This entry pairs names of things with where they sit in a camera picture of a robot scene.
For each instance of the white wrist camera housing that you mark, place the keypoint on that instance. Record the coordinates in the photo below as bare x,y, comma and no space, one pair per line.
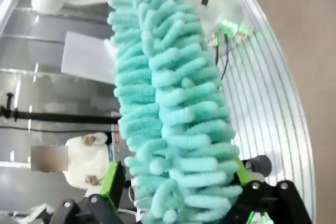
220,9

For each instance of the teal microfibre duster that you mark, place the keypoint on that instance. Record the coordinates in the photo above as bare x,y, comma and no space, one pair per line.
173,103

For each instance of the red and white label strip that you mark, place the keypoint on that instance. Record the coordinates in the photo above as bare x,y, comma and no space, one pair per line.
116,134

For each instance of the white paper sheet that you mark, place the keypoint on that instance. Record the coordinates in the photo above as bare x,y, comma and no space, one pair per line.
86,56

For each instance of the black round knob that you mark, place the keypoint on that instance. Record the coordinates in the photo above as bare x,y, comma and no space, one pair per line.
258,166

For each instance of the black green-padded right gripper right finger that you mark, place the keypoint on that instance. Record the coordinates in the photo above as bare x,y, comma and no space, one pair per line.
275,200

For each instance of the white slatted shelf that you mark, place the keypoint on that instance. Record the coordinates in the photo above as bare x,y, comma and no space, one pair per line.
267,90

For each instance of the person in white sweater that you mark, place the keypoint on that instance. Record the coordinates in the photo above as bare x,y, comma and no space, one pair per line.
86,159

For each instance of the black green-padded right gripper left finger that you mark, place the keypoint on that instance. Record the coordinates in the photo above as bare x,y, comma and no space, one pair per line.
111,184

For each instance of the person's left hand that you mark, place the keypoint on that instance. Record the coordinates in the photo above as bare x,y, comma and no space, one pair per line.
90,140

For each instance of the black pole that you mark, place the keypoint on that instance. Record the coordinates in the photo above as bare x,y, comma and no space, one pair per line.
60,117

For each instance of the person's right hand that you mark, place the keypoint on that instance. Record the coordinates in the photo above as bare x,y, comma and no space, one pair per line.
92,180

